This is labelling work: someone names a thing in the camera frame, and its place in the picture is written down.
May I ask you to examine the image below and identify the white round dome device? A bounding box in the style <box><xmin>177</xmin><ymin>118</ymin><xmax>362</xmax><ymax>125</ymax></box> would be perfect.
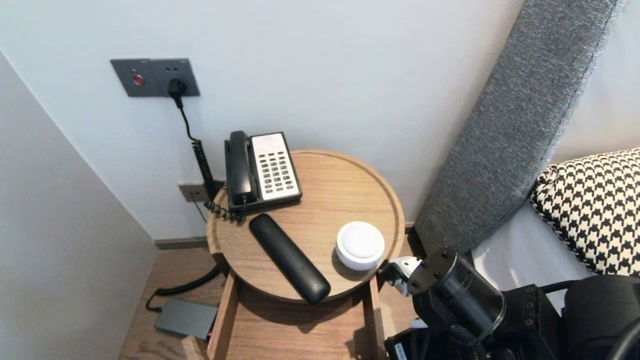
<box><xmin>335</xmin><ymin>220</ymin><xmax>386</xmax><ymax>272</ymax></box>

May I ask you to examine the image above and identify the curved wooden table drawer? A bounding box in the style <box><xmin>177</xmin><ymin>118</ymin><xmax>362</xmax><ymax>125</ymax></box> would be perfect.
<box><xmin>181</xmin><ymin>272</ymin><xmax>389</xmax><ymax>360</ymax></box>

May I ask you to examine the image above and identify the long black remote control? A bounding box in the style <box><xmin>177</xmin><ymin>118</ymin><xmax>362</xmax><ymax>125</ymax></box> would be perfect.
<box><xmin>248</xmin><ymin>213</ymin><xmax>332</xmax><ymax>305</ymax></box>

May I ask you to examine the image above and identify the white bed sheet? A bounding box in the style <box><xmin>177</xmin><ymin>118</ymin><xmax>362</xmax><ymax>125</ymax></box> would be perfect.
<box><xmin>470</xmin><ymin>199</ymin><xmax>597</xmax><ymax>312</ymax></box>

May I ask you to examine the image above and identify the black white houndstooth pillow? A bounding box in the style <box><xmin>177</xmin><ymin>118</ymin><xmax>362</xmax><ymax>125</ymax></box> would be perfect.
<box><xmin>529</xmin><ymin>148</ymin><xmax>640</xmax><ymax>278</ymax></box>

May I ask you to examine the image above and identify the round wooden side table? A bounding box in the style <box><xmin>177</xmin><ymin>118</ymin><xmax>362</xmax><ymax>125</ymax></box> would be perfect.
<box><xmin>206</xmin><ymin>148</ymin><xmax>406</xmax><ymax>305</ymax></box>

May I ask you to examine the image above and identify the grey fabric headboard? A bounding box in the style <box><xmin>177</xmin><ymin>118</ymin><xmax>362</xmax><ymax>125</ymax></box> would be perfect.
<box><xmin>413</xmin><ymin>0</ymin><xmax>628</xmax><ymax>257</ymax></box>

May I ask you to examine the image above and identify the black white desk telephone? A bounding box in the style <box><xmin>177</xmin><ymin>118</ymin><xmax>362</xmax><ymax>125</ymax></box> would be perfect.
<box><xmin>224</xmin><ymin>131</ymin><xmax>303</xmax><ymax>211</ymax></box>

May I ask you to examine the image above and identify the black telephone handset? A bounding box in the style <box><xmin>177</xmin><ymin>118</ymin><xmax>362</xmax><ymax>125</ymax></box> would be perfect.
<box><xmin>227</xmin><ymin>130</ymin><xmax>259</xmax><ymax>206</ymax></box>

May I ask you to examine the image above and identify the grey power adapter box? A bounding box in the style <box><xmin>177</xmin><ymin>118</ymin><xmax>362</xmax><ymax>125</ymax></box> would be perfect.
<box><xmin>153</xmin><ymin>298</ymin><xmax>220</xmax><ymax>342</ymax></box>

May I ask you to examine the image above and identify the brown wooden skirting board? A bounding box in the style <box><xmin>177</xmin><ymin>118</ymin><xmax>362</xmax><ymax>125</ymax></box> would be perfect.
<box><xmin>153</xmin><ymin>236</ymin><xmax>209</xmax><ymax>251</ymax></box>

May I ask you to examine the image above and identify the black power plug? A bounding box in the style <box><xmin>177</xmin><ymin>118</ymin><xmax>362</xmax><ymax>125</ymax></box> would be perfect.
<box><xmin>167</xmin><ymin>78</ymin><xmax>189</xmax><ymax>109</ymax></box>

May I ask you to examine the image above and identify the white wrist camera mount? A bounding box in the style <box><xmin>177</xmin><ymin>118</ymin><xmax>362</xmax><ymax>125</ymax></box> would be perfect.
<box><xmin>380</xmin><ymin>255</ymin><xmax>429</xmax><ymax>331</ymax></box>

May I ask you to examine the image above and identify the black coiled handset cord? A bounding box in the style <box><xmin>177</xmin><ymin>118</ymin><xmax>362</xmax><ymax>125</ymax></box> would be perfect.
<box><xmin>204</xmin><ymin>192</ymin><xmax>248</xmax><ymax>224</ymax></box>

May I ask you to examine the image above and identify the beige wall phone socket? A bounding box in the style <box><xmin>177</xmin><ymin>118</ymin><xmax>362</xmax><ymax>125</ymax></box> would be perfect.
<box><xmin>178</xmin><ymin>182</ymin><xmax>211</xmax><ymax>203</ymax></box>

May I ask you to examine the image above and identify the black coiled power cable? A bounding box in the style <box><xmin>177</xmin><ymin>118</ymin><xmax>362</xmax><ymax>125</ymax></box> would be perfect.
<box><xmin>145</xmin><ymin>105</ymin><xmax>224</xmax><ymax>312</ymax></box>

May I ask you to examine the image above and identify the dark grey wall socket panel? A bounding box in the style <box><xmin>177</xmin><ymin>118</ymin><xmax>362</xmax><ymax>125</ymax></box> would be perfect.
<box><xmin>110</xmin><ymin>58</ymin><xmax>201</xmax><ymax>98</ymax></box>

